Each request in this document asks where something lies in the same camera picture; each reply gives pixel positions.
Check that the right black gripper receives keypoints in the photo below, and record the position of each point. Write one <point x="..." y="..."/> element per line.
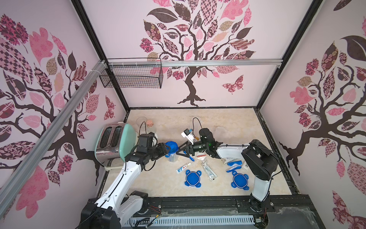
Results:
<point x="188" y="147"/>

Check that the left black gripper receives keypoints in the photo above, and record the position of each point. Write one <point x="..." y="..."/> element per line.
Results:
<point x="161" y="146"/>

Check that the blue lid container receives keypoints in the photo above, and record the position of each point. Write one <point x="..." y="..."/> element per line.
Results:
<point x="172" y="149"/>
<point x="221" y="134"/>

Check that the small toothpaste tube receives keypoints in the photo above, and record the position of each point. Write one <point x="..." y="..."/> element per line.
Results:
<point x="182" y="168"/>

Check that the clear comb packet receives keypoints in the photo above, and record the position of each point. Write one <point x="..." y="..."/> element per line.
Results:
<point x="210" y="173"/>

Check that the blue toothbrush case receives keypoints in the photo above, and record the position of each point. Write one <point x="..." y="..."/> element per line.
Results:
<point x="234" y="165"/>

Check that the detached blue container lid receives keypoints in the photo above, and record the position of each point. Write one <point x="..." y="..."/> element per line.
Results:
<point x="240" y="181"/>

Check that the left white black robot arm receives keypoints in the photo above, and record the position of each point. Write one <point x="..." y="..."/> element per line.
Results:
<point x="112" y="210"/>

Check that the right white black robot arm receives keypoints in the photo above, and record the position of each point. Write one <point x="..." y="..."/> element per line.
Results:
<point x="261" y="161"/>

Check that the small bottle cork lid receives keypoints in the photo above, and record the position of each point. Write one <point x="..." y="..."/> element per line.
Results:
<point x="149" y="123"/>

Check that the clear glass tumbler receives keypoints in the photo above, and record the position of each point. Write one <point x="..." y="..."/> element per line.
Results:
<point x="140" y="121"/>

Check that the mint chrome toaster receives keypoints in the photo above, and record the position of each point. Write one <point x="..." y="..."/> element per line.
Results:
<point x="115" y="141"/>

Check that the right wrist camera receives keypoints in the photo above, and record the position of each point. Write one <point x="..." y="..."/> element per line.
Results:
<point x="188" y="134"/>

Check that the black wire basket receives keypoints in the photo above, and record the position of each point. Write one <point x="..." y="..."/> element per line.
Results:
<point x="133" y="73"/>

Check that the white slotted cable duct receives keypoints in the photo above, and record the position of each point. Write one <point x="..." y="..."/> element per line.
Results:
<point x="186" y="221"/>

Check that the back aluminium rail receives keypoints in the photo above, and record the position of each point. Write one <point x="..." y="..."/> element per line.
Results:
<point x="199" y="63"/>

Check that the aluminium rail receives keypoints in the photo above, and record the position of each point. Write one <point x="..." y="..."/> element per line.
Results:
<point x="17" y="180"/>
<point x="199" y="63"/>

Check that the left aluminium rail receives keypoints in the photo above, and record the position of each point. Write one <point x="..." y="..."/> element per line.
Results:
<point x="17" y="180"/>

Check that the black base frame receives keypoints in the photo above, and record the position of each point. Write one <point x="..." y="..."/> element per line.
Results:
<point x="280" y="212"/>

